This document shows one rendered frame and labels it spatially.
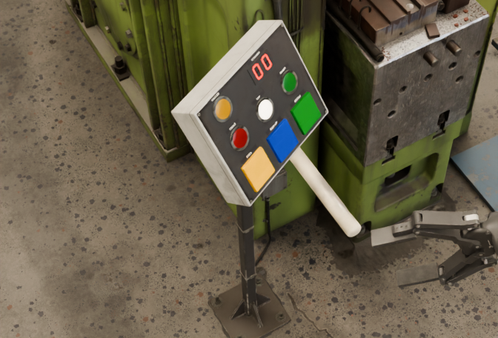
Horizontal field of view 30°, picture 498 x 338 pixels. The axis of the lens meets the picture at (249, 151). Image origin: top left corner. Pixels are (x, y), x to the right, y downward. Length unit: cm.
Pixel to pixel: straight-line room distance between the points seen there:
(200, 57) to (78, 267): 83
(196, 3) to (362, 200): 81
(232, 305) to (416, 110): 89
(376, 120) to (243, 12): 54
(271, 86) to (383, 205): 107
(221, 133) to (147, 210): 130
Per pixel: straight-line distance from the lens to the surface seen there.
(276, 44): 215
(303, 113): 222
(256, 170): 212
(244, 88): 208
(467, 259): 152
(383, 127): 270
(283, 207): 313
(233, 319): 305
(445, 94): 279
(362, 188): 293
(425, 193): 322
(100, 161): 346
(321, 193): 254
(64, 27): 394
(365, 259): 318
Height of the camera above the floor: 273
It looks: 53 degrees down
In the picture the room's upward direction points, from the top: 3 degrees counter-clockwise
